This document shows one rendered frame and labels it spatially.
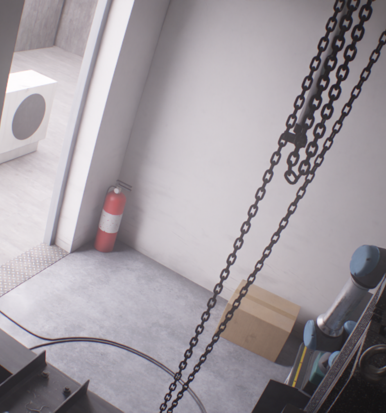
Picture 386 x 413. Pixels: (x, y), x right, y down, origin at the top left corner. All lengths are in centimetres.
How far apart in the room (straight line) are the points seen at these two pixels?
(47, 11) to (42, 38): 42
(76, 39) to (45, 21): 56
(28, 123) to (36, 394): 318
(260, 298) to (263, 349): 33
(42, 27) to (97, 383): 613
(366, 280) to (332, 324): 26
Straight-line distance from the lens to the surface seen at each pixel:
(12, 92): 449
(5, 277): 349
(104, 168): 366
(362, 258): 197
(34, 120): 487
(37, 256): 372
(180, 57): 352
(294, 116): 98
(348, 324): 229
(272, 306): 351
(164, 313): 354
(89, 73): 331
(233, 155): 347
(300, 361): 310
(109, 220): 376
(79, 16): 840
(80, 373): 300
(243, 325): 343
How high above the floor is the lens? 218
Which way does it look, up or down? 26 degrees down
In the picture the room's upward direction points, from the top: 19 degrees clockwise
